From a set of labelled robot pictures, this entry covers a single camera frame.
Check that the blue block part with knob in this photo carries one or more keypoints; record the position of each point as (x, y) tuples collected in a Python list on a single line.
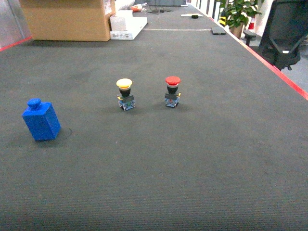
[(41, 120)]

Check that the red mushroom push button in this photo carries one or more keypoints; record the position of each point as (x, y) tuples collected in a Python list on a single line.
[(172, 97)]

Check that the yellow mushroom push button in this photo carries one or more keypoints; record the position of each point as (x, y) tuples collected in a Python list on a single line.
[(126, 100)]

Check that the flat white box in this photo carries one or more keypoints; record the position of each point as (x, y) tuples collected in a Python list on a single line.
[(138, 24)]

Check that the small white box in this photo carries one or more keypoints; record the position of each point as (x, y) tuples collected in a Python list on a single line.
[(121, 20)]

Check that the black flat device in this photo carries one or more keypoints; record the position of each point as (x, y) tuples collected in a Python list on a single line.
[(218, 30)]

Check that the large cardboard box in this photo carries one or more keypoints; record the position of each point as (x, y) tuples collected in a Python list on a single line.
[(69, 20)]

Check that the green potted plant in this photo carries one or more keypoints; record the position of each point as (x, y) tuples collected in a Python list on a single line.
[(235, 14)]

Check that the black office chair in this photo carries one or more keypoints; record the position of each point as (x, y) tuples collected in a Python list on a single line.
[(286, 28)]

